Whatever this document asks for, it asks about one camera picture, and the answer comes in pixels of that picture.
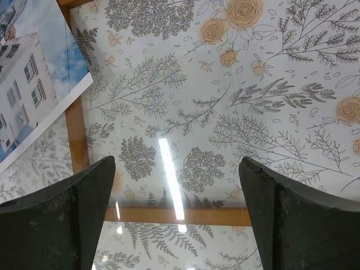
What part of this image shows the building photo print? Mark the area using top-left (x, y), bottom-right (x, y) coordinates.
top-left (1, 1), bottom-right (93, 169)

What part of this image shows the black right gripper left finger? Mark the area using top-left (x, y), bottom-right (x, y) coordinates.
top-left (1, 156), bottom-right (115, 269)

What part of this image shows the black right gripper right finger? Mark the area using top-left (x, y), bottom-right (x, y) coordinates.
top-left (238, 157), bottom-right (359, 269)

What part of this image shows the clear glass pane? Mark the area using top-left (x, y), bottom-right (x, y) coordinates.
top-left (71, 1), bottom-right (359, 208)

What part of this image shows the wooden picture frame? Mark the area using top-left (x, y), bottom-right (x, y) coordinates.
top-left (56, 0), bottom-right (253, 227)

